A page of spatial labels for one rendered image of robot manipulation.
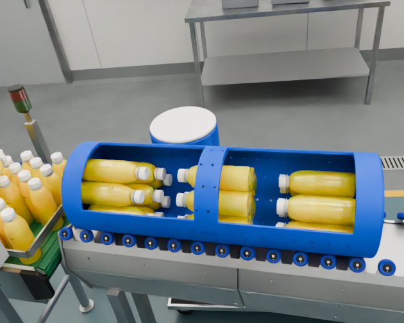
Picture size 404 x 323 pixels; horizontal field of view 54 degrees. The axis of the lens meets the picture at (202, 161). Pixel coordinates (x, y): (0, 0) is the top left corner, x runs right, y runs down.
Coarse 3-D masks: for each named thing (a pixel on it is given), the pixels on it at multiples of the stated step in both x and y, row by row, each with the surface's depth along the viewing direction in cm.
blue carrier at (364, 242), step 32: (128, 160) 137; (160, 160) 134; (192, 160) 130; (224, 160) 127; (256, 160) 124; (288, 160) 121; (320, 160) 118; (352, 160) 115; (64, 192) 115; (384, 192) 95; (96, 224) 118; (128, 224) 114; (160, 224) 111; (192, 224) 108; (224, 224) 105; (256, 224) 125
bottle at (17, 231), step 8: (16, 216) 122; (8, 224) 121; (16, 224) 121; (24, 224) 124; (8, 232) 121; (16, 232) 122; (24, 232) 124; (8, 240) 124; (16, 240) 123; (24, 240) 125; (32, 240) 127; (16, 248) 125; (24, 248) 126; (40, 248) 134; (32, 256) 129; (40, 256) 132
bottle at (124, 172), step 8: (88, 160) 122; (96, 160) 122; (104, 160) 121; (112, 160) 121; (120, 160) 121; (88, 168) 121; (96, 168) 120; (104, 168) 119; (112, 168) 119; (120, 168) 118; (128, 168) 118; (136, 168) 119; (88, 176) 121; (96, 176) 120; (104, 176) 120; (112, 176) 119; (120, 176) 118; (128, 176) 118; (136, 176) 119
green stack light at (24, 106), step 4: (24, 100) 160; (28, 100) 162; (16, 104) 159; (20, 104) 160; (24, 104) 160; (28, 104) 162; (16, 108) 161; (20, 108) 160; (24, 108) 161; (28, 108) 162; (20, 112) 162
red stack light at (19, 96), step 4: (24, 88) 160; (8, 92) 157; (16, 92) 157; (20, 92) 157; (24, 92) 159; (12, 96) 157; (16, 96) 157; (20, 96) 158; (24, 96) 159; (12, 100) 159; (16, 100) 158; (20, 100) 159
